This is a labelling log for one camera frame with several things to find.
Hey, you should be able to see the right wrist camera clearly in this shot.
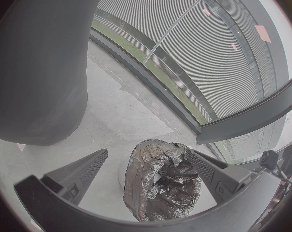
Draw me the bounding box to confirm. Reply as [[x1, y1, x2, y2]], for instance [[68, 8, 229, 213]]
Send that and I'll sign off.
[[260, 150, 279, 171]]

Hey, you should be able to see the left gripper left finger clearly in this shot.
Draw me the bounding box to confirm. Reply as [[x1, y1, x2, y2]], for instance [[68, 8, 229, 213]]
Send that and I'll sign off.
[[42, 148, 109, 204]]

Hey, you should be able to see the dark grey round chair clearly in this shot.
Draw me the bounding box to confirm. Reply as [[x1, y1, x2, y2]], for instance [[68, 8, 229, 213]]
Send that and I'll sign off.
[[0, 0, 112, 147]]

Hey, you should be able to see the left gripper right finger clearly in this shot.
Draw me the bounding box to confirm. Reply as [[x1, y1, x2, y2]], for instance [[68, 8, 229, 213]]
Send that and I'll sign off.
[[185, 148, 252, 203]]

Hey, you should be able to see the window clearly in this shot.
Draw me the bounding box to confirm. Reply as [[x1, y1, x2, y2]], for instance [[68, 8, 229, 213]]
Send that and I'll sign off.
[[89, 0, 292, 169]]

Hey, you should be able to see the black plastic bag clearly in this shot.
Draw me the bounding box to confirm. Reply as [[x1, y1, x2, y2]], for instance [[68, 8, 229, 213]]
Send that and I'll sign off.
[[123, 139, 202, 222]]

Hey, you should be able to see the white trash bin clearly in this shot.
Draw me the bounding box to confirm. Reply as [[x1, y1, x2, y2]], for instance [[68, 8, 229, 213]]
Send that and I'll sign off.
[[118, 162, 134, 194]]

